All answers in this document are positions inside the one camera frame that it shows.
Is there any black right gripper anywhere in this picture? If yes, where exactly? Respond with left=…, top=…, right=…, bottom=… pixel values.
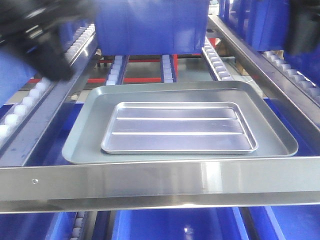
left=284, top=0, right=320, bottom=55

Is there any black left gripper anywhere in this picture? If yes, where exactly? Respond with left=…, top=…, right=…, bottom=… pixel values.
left=0, top=0, right=97, bottom=81

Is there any silver ribbed metal tray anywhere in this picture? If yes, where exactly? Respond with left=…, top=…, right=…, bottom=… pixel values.
left=101, top=101, right=259, bottom=155

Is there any blue bin upper right shelf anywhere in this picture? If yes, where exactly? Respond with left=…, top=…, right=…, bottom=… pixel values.
left=218, top=0, right=320, bottom=85

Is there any large grey plastic tray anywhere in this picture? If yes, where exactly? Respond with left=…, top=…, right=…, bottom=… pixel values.
left=62, top=80, right=298, bottom=164

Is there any far right white roller track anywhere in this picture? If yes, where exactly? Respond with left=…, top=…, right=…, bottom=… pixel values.
left=262, top=50, right=320, bottom=105

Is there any large blue bin upper left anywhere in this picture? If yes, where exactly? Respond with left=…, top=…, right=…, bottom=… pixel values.
left=0, top=22, right=83, bottom=108

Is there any large blue bin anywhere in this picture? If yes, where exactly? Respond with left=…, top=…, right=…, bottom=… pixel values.
left=95, top=0, right=209, bottom=56
left=0, top=22, right=83, bottom=108

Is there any left white roller track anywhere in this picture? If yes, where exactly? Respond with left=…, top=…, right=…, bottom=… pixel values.
left=0, top=23, right=95, bottom=146

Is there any large blue bin centre back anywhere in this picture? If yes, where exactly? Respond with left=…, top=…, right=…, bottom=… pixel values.
left=95, top=0, right=209, bottom=56

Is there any centre-left white roller track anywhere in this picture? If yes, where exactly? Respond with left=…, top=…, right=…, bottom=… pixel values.
left=105, top=55, right=130, bottom=86

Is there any centre-right white roller track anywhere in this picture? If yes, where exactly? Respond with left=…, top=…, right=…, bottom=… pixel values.
left=201, top=37, right=234, bottom=81

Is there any centre white roller track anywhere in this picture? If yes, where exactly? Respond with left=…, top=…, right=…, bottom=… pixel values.
left=160, top=54, right=178, bottom=83

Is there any right steel divider rail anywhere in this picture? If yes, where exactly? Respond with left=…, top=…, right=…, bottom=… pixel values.
left=208, top=15, right=320, bottom=127

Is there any steel divider rail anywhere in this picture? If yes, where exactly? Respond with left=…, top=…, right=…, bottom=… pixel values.
left=0, top=26, right=98, bottom=167
left=208, top=15, right=320, bottom=127

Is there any left steel divider rail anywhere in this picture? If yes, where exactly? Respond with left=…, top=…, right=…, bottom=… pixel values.
left=0, top=26, right=98, bottom=167

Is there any red floor frame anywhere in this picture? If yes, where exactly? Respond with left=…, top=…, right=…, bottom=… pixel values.
left=22, top=53, right=181, bottom=91

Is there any steel front shelf rail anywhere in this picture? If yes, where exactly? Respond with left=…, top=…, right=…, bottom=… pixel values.
left=0, top=156, right=320, bottom=214

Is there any blue bin below front rail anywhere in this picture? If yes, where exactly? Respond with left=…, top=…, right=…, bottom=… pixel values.
left=111, top=207, right=249, bottom=240

